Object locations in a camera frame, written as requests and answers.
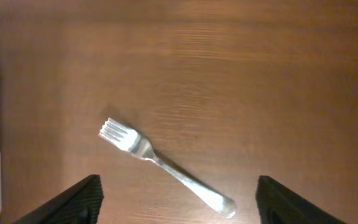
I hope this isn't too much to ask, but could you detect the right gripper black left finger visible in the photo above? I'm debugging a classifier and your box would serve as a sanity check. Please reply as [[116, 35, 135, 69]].
[[16, 174, 104, 224]]

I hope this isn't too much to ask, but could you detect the silver fork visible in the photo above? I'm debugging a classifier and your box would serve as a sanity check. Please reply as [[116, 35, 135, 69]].
[[98, 118, 237, 218]]

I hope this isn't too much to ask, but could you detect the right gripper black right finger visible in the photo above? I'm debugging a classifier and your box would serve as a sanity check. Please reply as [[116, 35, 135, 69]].
[[255, 175, 345, 224]]

